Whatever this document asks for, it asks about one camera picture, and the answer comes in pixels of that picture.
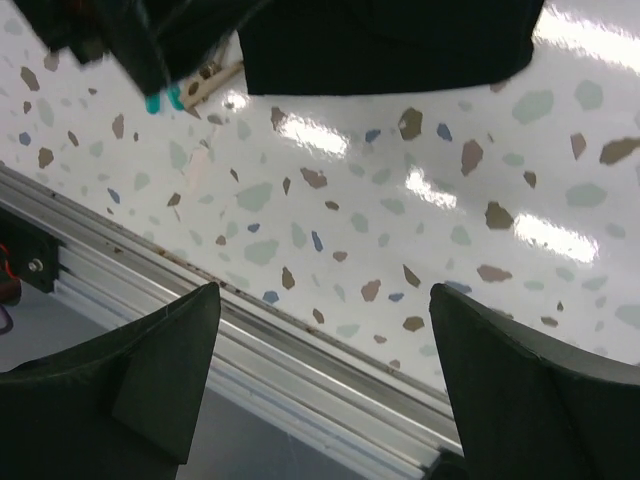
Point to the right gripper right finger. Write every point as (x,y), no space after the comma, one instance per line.
(528,406)

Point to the light blue clothespin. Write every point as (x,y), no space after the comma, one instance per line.
(154,103)

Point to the black underwear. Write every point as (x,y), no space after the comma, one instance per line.
(351,47)

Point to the aluminium mounting rail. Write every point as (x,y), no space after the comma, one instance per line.
(362,414)

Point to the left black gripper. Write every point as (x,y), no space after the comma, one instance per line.
(156,42)

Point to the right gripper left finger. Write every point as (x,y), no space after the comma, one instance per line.
(123,405)

